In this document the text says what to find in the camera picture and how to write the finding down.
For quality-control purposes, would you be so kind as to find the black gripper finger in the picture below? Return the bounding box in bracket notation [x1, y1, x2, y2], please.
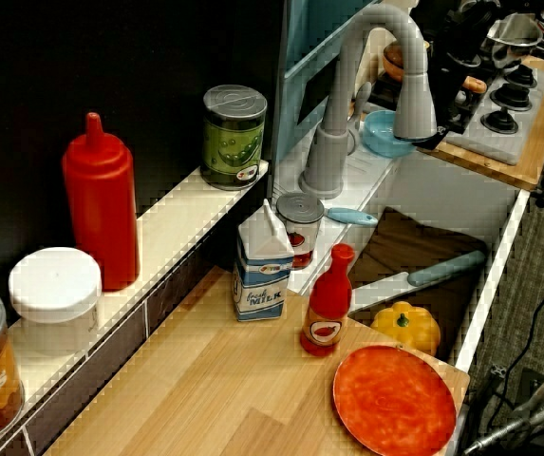
[441, 118, 473, 143]
[415, 131, 447, 153]

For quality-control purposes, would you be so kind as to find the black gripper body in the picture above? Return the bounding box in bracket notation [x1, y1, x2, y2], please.
[434, 59, 490, 134]

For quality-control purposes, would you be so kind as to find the light blue bowl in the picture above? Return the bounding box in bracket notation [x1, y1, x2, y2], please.
[362, 109, 418, 160]

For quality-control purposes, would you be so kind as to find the grey toy stove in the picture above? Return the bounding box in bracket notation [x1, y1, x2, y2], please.
[370, 60, 544, 167]

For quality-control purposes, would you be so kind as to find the black stove knob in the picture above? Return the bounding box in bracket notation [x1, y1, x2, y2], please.
[481, 106, 520, 135]
[502, 62, 538, 90]
[489, 81, 532, 112]

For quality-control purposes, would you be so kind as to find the white toy sink unit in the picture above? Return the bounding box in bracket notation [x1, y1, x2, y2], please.
[271, 107, 532, 372]

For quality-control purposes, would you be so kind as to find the orange toy pot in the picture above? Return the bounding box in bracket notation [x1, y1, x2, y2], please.
[382, 40, 432, 82]

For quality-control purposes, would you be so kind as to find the toy stove top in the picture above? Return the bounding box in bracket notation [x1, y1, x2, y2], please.
[361, 55, 544, 192]

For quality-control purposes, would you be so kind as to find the silver metal strainer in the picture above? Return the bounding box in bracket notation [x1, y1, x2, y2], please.
[483, 12, 544, 54]

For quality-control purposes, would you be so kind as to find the grey toy faucet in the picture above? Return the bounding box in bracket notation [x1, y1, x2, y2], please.
[298, 3, 439, 200]

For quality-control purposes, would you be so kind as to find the tomato can grey lid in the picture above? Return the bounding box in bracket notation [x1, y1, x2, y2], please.
[275, 192, 326, 271]

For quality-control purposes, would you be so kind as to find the blue toy cabinet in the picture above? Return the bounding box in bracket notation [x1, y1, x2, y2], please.
[273, 0, 399, 168]

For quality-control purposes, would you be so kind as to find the yellow toy bell pepper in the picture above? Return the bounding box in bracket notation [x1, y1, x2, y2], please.
[369, 300, 442, 357]

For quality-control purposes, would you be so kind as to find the red hot sauce bottle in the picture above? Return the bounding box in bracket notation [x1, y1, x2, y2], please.
[299, 243, 355, 358]

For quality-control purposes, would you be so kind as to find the green peas can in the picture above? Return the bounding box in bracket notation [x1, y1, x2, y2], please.
[199, 84, 269, 192]

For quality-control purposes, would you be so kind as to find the blue white milk carton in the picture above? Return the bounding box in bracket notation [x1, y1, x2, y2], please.
[232, 198, 296, 323]

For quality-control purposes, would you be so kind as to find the orange round plate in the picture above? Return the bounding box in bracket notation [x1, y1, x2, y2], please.
[331, 345, 458, 455]

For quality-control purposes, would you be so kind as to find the cream wooden ledge shelf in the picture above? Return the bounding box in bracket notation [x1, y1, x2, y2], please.
[0, 159, 271, 456]

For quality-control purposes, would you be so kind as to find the silver metal stand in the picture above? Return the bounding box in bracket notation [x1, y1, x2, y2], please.
[462, 359, 544, 456]

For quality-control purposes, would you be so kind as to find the red ketchup squeeze bottle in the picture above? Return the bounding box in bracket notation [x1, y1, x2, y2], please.
[61, 111, 141, 293]

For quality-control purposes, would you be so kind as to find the white lidded plastic jar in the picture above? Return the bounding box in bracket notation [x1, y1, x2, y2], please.
[8, 246, 103, 357]

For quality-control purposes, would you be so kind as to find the short blue utensil handle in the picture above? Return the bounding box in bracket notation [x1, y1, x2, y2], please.
[325, 206, 379, 227]

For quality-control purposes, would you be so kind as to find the long blue handled utensil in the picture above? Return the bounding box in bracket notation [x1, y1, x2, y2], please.
[406, 250, 487, 288]

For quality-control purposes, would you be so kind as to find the black cable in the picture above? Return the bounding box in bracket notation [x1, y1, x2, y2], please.
[487, 279, 544, 428]

